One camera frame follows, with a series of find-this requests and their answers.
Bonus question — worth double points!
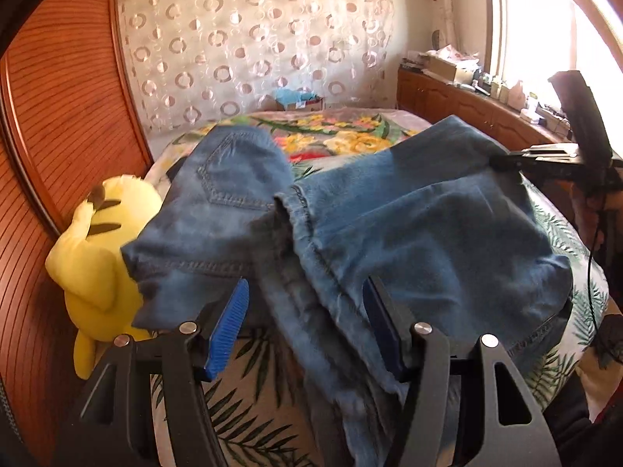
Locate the wooden headboard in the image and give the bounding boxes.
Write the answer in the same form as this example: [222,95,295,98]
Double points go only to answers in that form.
[0,0,157,467]

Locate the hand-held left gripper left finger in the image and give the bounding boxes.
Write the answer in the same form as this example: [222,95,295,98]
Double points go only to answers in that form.
[51,277,251,467]

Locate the person's dark clothing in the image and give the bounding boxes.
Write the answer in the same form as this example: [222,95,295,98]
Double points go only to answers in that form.
[542,365,623,467]

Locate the cardboard box with blue cloth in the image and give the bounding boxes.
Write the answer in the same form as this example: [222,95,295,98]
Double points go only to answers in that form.
[271,88,325,112]

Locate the wooden cabinet counter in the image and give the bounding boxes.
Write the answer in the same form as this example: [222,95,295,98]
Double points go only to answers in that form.
[396,65,576,153]

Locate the window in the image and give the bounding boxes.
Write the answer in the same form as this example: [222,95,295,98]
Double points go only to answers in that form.
[483,0,623,125]

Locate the beige box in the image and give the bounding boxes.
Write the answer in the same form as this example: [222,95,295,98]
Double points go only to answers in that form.
[426,54,476,84]

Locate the floral blanket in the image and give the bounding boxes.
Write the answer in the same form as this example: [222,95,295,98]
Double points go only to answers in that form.
[146,108,435,169]

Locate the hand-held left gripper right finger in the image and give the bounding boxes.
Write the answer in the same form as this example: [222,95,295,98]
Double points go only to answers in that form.
[363,275,560,467]

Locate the beige window curtain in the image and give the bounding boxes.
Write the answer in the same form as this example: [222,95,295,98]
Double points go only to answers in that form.
[427,0,464,55]

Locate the yellow plush toy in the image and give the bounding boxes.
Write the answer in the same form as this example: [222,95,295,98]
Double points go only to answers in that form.
[45,174,167,381]

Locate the leaf print bed sheet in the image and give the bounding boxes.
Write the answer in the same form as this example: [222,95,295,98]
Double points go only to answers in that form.
[148,163,610,467]

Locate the blue denim pants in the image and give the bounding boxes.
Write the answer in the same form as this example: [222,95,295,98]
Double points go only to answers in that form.
[119,116,575,467]

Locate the circle pattern sheer curtain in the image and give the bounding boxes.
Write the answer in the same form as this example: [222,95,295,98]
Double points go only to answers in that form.
[116,0,408,133]

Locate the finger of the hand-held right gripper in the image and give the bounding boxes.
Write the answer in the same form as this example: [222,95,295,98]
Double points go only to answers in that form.
[488,147,581,179]

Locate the person's right hand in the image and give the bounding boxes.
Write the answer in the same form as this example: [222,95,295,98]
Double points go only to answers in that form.
[570,186,604,254]

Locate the pink patterned bag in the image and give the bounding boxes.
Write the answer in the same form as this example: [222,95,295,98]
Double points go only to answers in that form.
[427,44,484,65]

